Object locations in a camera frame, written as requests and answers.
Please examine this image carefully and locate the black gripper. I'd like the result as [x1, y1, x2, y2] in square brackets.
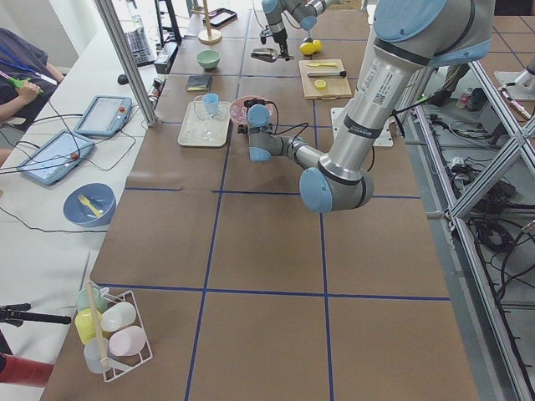
[237, 124, 248, 135]
[260, 25, 290, 61]

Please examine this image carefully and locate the metal ice scoop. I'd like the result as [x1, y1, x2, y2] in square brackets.
[250, 48, 279, 63]

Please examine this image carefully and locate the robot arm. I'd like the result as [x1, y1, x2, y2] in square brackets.
[247, 0, 495, 213]
[251, 0, 335, 63]

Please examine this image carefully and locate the pink bowl with ice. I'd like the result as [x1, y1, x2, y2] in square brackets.
[229, 95, 268, 124]

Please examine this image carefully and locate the light blue plastic cup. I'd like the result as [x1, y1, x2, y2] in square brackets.
[202, 93, 219, 117]

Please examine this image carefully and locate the white plastic cup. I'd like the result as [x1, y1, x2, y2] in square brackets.
[100, 302, 136, 332]

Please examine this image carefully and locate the green plastic cup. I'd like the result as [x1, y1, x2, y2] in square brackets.
[76, 285, 107, 313]

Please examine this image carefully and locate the pink plastic cup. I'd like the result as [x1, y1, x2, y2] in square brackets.
[109, 326, 147, 357]

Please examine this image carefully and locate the yellow plastic cup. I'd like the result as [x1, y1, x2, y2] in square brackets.
[74, 307, 96, 345]

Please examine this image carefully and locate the grey translucent plastic cup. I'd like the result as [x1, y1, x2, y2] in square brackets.
[84, 338, 110, 373]

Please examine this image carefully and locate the yellow lemon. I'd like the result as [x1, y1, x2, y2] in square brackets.
[313, 39, 323, 53]
[299, 42, 316, 56]

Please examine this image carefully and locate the yellow plastic knife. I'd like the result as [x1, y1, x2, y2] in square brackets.
[306, 63, 338, 68]

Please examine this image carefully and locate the clear wine glass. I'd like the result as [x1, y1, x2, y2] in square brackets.
[193, 95, 214, 141]

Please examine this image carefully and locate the beige serving tray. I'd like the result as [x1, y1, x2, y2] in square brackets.
[177, 100, 231, 148]

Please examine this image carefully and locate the wooden cutting board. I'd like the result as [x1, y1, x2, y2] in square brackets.
[298, 58, 353, 100]

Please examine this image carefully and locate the half lemon slice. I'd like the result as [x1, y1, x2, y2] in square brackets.
[313, 79, 328, 90]

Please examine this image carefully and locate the metal cylinder muddler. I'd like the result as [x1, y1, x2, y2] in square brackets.
[307, 70, 347, 79]

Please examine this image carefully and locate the dark grey folded cloth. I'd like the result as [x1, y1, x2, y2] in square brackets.
[186, 74, 212, 92]

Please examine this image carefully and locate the dark tray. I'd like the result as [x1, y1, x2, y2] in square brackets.
[208, 8, 237, 28]

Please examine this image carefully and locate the green ceramic bowl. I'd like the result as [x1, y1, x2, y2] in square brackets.
[196, 49, 221, 70]

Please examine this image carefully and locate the wooden stand with round base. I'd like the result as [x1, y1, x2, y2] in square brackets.
[197, 0, 222, 44]

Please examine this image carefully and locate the black computer mouse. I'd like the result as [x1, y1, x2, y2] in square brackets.
[117, 74, 129, 85]

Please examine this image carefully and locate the far teach pendant tablet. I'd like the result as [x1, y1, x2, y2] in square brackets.
[74, 95, 133, 138]

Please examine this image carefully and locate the teach pendant tablet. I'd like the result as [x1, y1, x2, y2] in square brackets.
[17, 129, 95, 185]
[74, 95, 133, 138]

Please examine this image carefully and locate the black keyboard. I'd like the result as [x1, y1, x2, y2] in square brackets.
[124, 28, 155, 67]

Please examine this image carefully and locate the blue bowl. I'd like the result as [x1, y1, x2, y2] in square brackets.
[63, 183, 116, 228]

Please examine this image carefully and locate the yellow plastic fork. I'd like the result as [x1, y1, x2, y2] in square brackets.
[78, 194, 102, 218]

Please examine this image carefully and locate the near teach pendant tablet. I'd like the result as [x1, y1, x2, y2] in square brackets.
[17, 129, 95, 185]

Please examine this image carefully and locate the seated person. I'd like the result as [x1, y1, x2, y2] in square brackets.
[0, 26, 66, 168]

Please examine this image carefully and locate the black tripod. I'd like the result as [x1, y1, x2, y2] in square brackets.
[1, 303, 72, 327]

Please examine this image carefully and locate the red fire extinguisher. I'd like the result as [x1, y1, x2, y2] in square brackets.
[0, 353, 54, 388]

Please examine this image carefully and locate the aluminium frame post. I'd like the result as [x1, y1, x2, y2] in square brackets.
[95, 0, 158, 127]

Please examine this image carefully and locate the white wire cup rack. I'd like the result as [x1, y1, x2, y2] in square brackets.
[84, 282, 153, 383]

